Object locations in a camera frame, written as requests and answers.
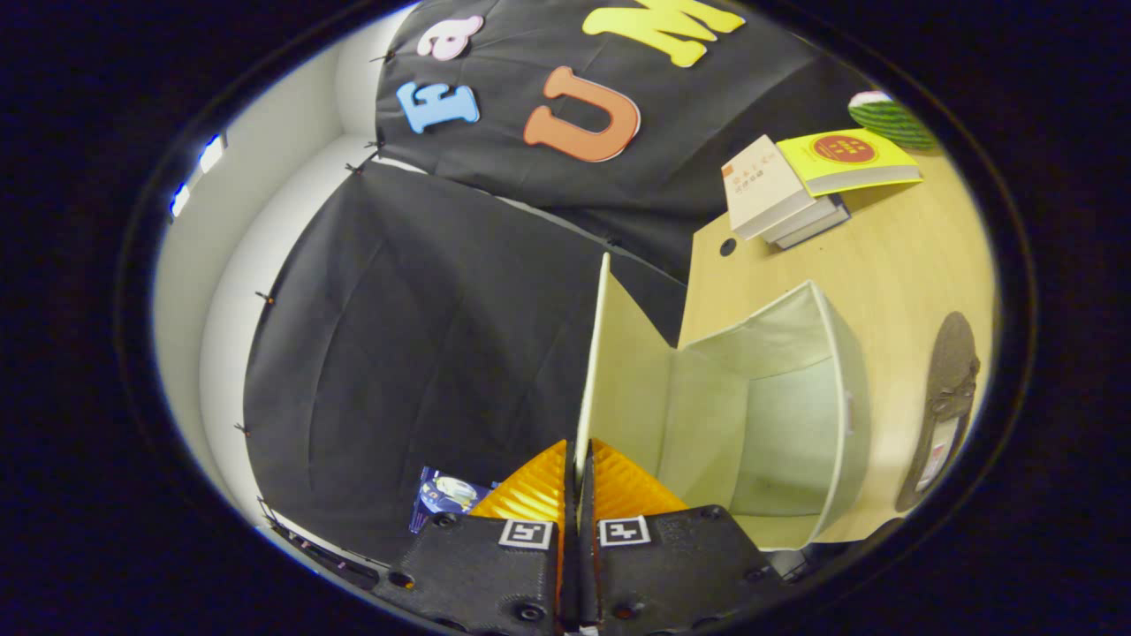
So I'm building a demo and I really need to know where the grey book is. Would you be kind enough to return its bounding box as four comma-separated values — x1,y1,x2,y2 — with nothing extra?
778,201,852,250
760,196,839,245

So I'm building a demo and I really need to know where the watermelon slice plush toy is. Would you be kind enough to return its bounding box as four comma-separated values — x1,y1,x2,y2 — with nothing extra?
848,90,939,153

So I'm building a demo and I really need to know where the black backdrop cloth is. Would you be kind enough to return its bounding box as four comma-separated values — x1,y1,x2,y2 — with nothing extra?
243,0,876,566

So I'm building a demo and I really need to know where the cream fabric storage box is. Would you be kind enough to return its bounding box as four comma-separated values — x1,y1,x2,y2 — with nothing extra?
574,252,874,550

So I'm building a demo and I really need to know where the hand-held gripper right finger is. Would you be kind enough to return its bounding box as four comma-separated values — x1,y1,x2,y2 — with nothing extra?
579,439,787,636

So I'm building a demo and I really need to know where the yellow cover book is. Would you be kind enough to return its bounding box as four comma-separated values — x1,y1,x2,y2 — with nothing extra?
776,128,924,197

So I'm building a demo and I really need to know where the brown fuzzy shoe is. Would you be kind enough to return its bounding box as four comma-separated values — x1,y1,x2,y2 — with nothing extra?
895,311,982,513

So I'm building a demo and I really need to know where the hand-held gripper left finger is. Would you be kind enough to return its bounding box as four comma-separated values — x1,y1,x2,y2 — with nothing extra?
373,439,571,636

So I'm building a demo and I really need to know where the blue printed packet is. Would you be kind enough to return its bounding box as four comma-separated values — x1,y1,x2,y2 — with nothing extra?
409,466,500,535

